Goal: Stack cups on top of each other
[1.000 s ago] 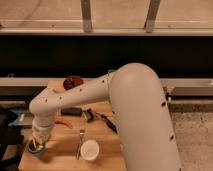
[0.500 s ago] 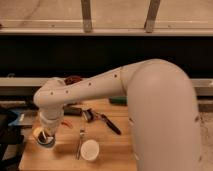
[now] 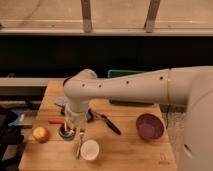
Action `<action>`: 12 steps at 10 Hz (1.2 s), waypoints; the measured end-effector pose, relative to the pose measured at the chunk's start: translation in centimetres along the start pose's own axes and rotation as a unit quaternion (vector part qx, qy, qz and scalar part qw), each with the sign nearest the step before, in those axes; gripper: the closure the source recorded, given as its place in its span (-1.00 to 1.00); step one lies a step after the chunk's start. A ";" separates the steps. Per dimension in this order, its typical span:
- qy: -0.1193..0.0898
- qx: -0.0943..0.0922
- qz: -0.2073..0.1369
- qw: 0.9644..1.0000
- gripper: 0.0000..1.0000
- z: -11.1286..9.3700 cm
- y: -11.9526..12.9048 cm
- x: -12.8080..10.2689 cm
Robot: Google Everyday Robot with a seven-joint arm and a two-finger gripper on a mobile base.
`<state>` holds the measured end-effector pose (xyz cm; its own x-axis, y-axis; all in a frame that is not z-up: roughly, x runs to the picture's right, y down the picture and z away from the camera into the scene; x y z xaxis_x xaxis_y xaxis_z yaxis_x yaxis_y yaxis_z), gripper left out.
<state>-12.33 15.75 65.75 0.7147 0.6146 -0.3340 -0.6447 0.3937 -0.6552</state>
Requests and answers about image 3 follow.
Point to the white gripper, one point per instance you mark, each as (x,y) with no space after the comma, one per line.
(73,119)

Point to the blue plastic cup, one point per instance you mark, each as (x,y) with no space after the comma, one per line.
(67,139)

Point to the silver metal cup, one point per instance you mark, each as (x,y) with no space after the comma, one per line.
(70,133)

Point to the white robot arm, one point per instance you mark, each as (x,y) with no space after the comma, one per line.
(191,87)

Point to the silver fork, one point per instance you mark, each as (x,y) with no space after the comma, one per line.
(81,135)

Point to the crumpled blue-grey cloth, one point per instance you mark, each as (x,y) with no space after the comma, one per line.
(61,101)

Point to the red-yellow apple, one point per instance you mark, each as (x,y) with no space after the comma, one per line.
(40,134)

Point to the white plastic cup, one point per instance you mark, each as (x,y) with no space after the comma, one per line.
(90,150)

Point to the dark red bowl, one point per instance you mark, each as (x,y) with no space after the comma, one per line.
(68,78)

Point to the black bag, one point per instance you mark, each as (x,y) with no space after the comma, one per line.
(9,135)

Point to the purple bowl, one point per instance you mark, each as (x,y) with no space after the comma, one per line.
(149,126)

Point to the black-handled peeler tool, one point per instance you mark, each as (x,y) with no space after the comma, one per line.
(92,116)

